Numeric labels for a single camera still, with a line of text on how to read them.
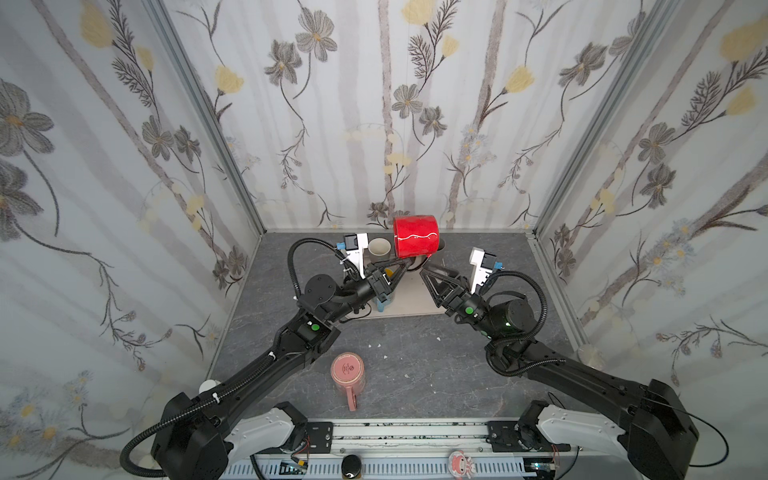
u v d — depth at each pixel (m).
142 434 0.38
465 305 0.57
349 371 0.75
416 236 0.57
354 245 0.57
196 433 0.38
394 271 0.62
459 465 0.68
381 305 0.91
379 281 0.56
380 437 0.75
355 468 0.63
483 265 0.56
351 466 0.63
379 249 0.57
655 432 0.40
